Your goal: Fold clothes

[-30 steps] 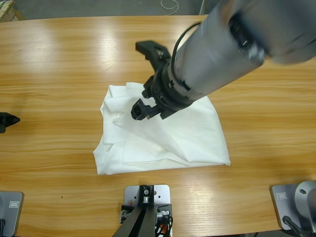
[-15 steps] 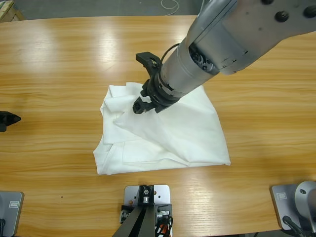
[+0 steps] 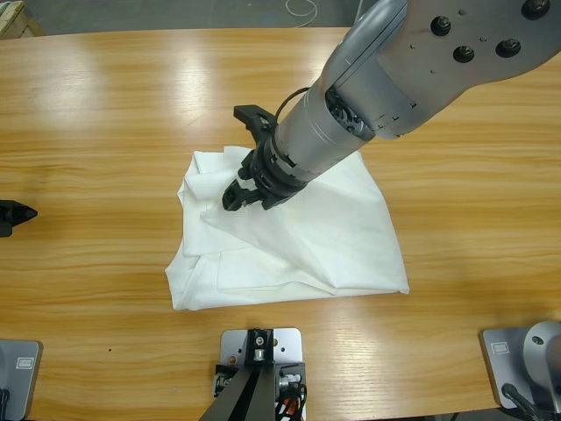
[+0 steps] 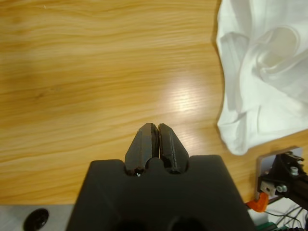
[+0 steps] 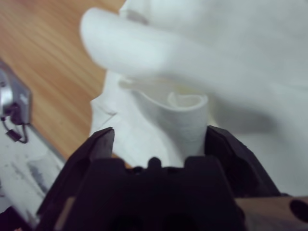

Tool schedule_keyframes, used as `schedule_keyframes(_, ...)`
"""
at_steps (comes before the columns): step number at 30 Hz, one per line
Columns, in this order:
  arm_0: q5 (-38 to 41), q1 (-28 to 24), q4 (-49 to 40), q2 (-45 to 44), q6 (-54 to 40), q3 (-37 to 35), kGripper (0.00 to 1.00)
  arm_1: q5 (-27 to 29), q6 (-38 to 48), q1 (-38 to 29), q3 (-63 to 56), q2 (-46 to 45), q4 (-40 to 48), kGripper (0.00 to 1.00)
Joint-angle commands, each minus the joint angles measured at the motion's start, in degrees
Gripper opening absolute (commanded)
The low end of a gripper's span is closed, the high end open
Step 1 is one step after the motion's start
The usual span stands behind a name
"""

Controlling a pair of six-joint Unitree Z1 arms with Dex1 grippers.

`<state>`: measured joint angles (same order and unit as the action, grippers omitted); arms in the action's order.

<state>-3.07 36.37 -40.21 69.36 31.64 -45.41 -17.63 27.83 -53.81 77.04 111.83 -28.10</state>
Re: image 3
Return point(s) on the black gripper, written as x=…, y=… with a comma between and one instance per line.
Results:
x=276, y=180

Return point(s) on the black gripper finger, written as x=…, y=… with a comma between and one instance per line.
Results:
x=17, y=212

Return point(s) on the white t-shirt with black logo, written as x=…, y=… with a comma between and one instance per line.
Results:
x=307, y=245

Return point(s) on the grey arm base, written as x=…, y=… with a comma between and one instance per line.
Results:
x=499, y=364
x=19, y=381

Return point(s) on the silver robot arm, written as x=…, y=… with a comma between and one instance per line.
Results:
x=416, y=66

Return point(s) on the wooden pallet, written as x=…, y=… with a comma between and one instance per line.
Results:
x=17, y=17

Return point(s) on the black bracket with silver roller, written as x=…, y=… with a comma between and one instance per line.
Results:
x=259, y=341

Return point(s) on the white frame leg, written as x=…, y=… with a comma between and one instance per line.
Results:
x=358, y=11

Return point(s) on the white mount block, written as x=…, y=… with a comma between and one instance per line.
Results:
x=289, y=346

